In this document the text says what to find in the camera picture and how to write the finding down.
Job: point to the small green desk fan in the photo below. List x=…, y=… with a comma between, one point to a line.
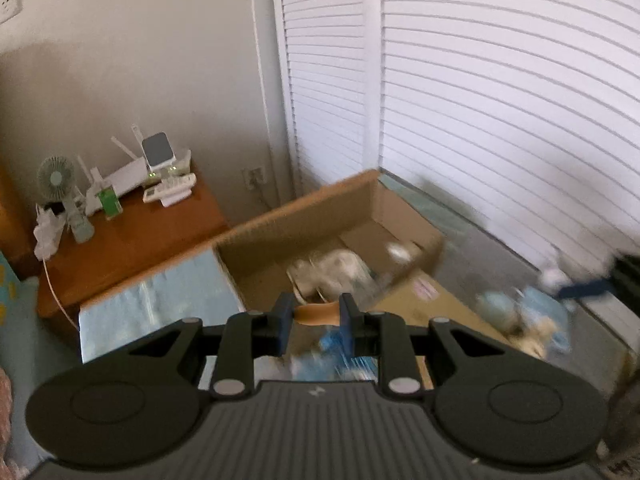
x=57, y=180

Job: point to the light blue plush toy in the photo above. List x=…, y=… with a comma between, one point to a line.
x=545, y=325

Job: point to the white remote control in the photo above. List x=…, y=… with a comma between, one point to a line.
x=176, y=199
x=167, y=187

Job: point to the wooden nightstand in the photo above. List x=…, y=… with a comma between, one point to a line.
x=140, y=245

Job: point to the white louvered closet doors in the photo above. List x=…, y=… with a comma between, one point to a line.
x=500, y=85

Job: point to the green white bottle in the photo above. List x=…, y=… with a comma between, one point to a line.
x=110, y=202

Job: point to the round blue white plush toy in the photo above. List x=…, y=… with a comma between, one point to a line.
x=495, y=310

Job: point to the cardboard box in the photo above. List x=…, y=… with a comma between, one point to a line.
x=320, y=240

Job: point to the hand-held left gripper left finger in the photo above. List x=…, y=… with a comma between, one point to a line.
x=286, y=321

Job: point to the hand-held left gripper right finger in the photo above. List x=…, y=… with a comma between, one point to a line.
x=346, y=327

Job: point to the white power strip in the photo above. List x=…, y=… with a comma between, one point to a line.
x=47, y=232

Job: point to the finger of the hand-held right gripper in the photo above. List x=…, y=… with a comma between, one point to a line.
x=587, y=289

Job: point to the blue grey checked blanket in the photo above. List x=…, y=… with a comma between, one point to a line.
x=160, y=300

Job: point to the white router with antennas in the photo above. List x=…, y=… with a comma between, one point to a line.
x=125, y=177

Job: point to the wooden bed headboard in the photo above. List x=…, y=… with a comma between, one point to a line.
x=9, y=230

